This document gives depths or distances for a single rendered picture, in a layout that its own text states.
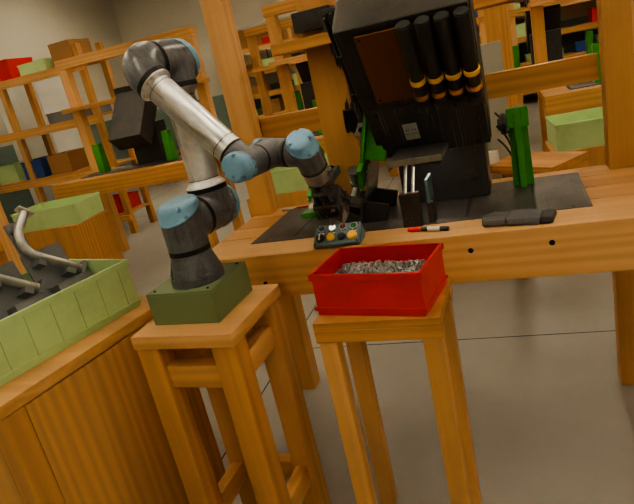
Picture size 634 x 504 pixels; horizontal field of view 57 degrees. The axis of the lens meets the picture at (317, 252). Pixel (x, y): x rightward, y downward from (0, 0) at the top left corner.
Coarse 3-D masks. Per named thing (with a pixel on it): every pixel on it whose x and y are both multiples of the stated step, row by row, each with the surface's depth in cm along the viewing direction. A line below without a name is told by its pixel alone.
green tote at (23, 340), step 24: (96, 264) 205; (120, 264) 193; (72, 288) 179; (96, 288) 186; (120, 288) 194; (24, 312) 166; (48, 312) 173; (72, 312) 179; (96, 312) 186; (120, 312) 194; (0, 336) 161; (24, 336) 166; (48, 336) 173; (72, 336) 179; (0, 360) 161; (24, 360) 166; (0, 384) 161
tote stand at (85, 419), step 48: (96, 336) 181; (48, 384) 161; (96, 384) 175; (144, 384) 192; (0, 432) 152; (48, 432) 161; (96, 432) 175; (144, 432) 191; (0, 480) 163; (48, 480) 160; (96, 480) 174; (144, 480) 190
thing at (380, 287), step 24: (336, 264) 168; (360, 264) 165; (384, 264) 160; (408, 264) 158; (432, 264) 150; (336, 288) 153; (360, 288) 149; (384, 288) 146; (408, 288) 143; (432, 288) 149; (336, 312) 155; (360, 312) 152; (384, 312) 149; (408, 312) 146
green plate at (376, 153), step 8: (368, 128) 187; (368, 136) 188; (368, 144) 189; (368, 152) 190; (376, 152) 189; (384, 152) 188; (360, 160) 190; (368, 160) 198; (376, 160) 190; (384, 160) 189
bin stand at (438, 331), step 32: (448, 288) 160; (320, 320) 155; (352, 320) 151; (384, 320) 147; (416, 320) 144; (448, 320) 164; (352, 352) 178; (448, 352) 168; (448, 384) 149; (352, 416) 162; (448, 416) 152; (352, 448) 165; (384, 448) 189; (448, 448) 156; (352, 480) 170; (384, 480) 192; (448, 480) 159
